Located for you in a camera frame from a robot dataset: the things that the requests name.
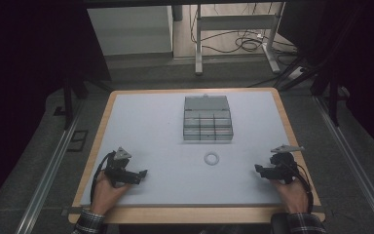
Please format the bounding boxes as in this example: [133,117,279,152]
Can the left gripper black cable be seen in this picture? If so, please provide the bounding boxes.
[90,151,115,204]

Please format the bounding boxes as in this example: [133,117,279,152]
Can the black floor cables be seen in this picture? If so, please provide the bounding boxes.
[189,3,298,57]

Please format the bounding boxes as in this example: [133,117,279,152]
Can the aluminium floor rail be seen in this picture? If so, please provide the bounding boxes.
[14,100,86,234]
[313,96,374,234]

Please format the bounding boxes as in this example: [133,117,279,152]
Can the white table mat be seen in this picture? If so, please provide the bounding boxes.
[80,91,301,207]

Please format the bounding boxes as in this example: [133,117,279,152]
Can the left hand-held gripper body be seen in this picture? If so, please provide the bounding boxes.
[103,146,142,188]

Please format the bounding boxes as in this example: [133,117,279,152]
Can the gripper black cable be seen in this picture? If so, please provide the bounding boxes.
[90,151,115,204]
[292,162,315,214]

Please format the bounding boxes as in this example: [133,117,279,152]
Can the black stand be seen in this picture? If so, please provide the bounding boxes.
[53,76,111,131]
[310,72,350,128]

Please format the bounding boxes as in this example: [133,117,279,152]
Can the white metal desk frame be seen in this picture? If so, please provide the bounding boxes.
[194,2,286,76]

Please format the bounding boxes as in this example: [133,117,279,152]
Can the white ring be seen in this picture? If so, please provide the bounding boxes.
[204,151,220,167]

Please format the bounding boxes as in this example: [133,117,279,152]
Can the person's left hand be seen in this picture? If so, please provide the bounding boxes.
[91,171,132,216]

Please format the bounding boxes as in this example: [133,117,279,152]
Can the person's right hand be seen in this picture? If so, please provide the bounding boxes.
[271,176,310,215]

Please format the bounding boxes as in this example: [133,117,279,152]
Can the clear plastic compartment box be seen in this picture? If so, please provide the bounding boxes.
[182,94,235,141]

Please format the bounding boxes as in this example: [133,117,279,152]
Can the white cabinet panel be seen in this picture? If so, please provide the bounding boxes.
[87,5,174,57]

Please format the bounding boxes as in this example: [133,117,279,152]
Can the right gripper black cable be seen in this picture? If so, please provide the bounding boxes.
[292,162,315,214]

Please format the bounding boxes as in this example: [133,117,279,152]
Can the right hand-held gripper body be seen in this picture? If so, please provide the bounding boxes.
[258,144,306,185]

